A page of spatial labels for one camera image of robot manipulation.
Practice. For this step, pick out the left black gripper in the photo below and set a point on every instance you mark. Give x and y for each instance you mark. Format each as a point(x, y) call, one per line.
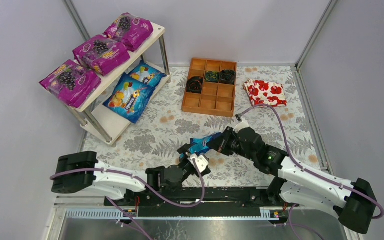
point(185, 162)

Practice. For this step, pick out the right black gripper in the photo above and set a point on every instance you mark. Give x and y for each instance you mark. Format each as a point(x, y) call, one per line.
point(218, 143)

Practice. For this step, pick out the teal blue snack bag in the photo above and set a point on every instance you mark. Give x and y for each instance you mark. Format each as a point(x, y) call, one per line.
point(199, 146)

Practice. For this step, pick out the blue candy bag underneath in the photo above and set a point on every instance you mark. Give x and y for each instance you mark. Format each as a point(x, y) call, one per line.
point(129, 98)

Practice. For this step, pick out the blue fruit candy bag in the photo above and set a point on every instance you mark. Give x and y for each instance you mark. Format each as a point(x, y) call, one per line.
point(147, 74)

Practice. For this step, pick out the purple grape candy bag front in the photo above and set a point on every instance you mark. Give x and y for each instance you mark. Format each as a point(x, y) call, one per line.
point(101, 54)

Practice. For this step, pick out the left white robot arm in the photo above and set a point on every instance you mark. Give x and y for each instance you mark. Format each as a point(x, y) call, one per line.
point(83, 172)

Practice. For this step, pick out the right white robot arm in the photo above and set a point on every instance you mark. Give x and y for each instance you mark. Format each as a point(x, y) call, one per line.
point(351, 202)

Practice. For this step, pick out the white two-tier shelf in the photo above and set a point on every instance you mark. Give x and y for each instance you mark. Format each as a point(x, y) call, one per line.
point(97, 119)

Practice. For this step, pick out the purple grape candy bag stack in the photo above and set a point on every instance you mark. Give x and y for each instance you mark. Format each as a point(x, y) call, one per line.
point(71, 83)

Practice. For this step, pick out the floral table mat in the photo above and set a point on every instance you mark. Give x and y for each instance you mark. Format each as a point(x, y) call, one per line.
point(154, 140)

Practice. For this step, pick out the orange wooden compartment tray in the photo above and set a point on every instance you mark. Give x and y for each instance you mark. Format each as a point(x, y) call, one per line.
point(216, 99)

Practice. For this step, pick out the black rolled item left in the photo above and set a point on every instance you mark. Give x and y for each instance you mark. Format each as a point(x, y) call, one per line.
point(194, 85)

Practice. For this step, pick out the black rolled item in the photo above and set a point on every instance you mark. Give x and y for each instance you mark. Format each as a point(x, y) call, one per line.
point(227, 76)
point(194, 85)

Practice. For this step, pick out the red floral folded cloth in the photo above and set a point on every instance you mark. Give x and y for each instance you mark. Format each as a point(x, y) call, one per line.
point(265, 92)

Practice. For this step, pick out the black rolled item right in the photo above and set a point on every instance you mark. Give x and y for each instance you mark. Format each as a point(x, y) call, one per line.
point(227, 76)

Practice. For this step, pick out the dark green rolled item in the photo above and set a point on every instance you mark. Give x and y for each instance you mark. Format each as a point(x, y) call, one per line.
point(212, 76)

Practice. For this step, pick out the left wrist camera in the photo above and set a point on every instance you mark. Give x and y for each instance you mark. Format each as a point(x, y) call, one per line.
point(200, 163)

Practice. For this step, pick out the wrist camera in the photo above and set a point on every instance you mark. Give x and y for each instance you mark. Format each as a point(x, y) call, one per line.
point(200, 163)
point(241, 125)

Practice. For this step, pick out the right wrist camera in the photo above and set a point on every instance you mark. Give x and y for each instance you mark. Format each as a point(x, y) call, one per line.
point(241, 125)

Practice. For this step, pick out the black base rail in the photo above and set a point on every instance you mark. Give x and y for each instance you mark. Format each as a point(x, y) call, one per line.
point(194, 202)

